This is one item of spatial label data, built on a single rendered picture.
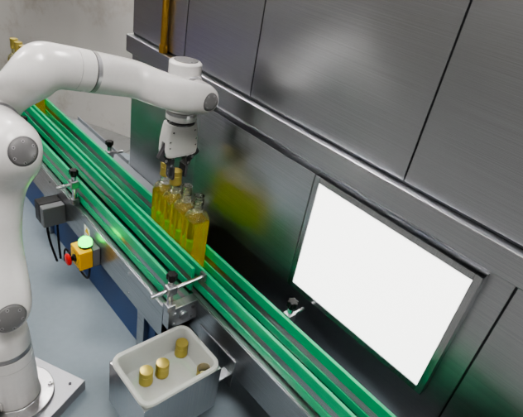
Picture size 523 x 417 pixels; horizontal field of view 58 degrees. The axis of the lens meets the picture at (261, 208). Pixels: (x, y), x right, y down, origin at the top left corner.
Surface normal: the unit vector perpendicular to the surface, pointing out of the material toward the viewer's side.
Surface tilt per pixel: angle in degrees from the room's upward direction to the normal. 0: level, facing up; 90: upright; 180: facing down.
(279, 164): 90
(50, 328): 0
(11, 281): 61
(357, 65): 90
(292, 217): 90
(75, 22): 90
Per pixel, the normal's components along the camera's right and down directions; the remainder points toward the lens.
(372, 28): -0.74, 0.24
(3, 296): 0.66, 0.00
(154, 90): -0.02, 0.37
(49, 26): -0.38, 0.43
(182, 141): 0.63, 0.52
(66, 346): 0.17, -0.84
